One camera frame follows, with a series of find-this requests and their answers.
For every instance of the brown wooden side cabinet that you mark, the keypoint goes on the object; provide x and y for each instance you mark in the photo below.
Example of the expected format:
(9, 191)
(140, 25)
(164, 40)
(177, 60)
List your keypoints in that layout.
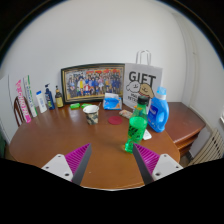
(183, 123)

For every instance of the blue tissue pack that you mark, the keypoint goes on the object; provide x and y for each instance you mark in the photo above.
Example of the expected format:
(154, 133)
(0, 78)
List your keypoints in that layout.
(112, 104)

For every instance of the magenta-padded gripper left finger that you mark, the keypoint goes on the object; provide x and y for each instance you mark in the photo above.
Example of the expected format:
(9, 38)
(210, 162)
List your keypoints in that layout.
(60, 165)

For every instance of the white paper gift bag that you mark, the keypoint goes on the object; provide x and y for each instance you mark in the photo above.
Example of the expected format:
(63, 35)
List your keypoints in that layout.
(141, 78)

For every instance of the green white toothpaste box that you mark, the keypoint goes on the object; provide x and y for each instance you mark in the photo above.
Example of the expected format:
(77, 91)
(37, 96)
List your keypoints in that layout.
(30, 96)

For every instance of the pink toothpaste box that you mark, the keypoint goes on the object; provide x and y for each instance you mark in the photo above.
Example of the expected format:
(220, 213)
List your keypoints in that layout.
(22, 103)

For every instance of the white tube bottle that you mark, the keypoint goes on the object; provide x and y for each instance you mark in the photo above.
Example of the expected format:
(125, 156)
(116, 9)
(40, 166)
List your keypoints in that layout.
(41, 102)

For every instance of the framed group photo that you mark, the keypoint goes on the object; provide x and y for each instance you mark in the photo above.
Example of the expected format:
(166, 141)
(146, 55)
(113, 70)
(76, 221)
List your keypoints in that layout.
(93, 83)

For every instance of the white radiator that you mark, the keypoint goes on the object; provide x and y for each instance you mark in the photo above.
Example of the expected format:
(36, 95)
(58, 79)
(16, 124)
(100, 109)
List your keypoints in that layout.
(208, 150)

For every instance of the dark wooden chair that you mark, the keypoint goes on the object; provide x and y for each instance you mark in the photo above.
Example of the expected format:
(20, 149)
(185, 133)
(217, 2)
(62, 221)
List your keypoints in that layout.
(17, 111)

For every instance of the small white packet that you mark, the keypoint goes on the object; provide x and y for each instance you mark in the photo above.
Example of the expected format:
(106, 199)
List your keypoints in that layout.
(147, 135)

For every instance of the flat round red coaster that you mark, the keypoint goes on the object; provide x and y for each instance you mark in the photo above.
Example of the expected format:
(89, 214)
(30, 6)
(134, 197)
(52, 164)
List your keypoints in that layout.
(115, 120)

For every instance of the green plastic drink bottle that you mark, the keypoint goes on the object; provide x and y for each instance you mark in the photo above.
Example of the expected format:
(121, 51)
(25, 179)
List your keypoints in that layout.
(136, 128)

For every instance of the blue laundry detergent bottle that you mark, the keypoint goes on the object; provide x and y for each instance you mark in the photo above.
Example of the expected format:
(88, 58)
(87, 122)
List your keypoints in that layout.
(158, 116)

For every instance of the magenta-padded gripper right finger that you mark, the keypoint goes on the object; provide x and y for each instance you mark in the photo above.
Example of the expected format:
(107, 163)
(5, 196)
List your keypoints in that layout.
(165, 165)

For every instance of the amber pump bottle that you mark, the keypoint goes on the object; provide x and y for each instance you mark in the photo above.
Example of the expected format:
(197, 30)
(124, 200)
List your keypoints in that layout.
(59, 100)

